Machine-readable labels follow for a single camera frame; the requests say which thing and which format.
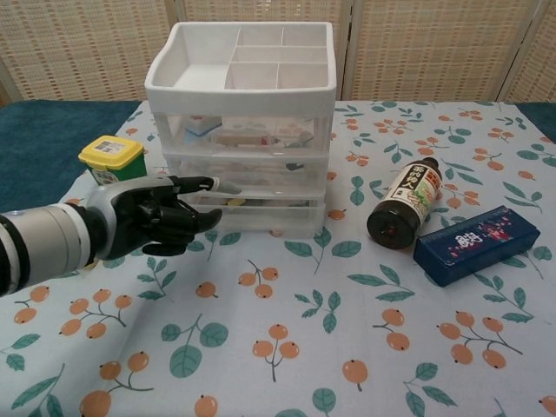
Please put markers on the woven folding screen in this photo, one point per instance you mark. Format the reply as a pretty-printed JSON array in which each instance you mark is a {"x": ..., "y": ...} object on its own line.
[{"x": 87, "y": 48}]

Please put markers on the clear plastic drawer with stationery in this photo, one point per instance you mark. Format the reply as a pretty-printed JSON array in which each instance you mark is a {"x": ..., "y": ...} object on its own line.
[{"x": 252, "y": 132}]

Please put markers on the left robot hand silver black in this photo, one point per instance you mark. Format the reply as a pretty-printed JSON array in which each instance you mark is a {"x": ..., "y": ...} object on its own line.
[{"x": 130, "y": 208}]

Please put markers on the floral fruit print tablecloth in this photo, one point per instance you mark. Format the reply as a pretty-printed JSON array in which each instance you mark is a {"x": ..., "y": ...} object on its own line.
[{"x": 278, "y": 330}]

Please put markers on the clear plastic drawer shallow contents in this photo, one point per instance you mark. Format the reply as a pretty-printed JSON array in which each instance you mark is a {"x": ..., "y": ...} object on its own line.
[{"x": 269, "y": 217}]

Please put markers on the blue pencil case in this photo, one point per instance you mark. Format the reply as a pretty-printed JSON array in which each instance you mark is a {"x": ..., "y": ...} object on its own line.
[{"x": 473, "y": 247}]

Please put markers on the teal table cover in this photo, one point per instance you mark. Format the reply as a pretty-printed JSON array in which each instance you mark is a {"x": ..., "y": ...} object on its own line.
[{"x": 39, "y": 143}]

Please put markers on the green tub yellow lid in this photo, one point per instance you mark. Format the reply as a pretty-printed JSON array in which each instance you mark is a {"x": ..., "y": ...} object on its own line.
[{"x": 113, "y": 160}]

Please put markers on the white drawer organizer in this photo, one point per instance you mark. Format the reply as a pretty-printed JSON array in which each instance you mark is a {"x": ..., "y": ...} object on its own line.
[{"x": 200, "y": 93}]

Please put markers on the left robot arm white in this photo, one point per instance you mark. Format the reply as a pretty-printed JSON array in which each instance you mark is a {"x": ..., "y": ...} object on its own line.
[{"x": 39, "y": 243}]

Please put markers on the dark tea bottle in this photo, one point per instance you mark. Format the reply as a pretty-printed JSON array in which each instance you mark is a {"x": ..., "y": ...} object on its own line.
[{"x": 404, "y": 200}]

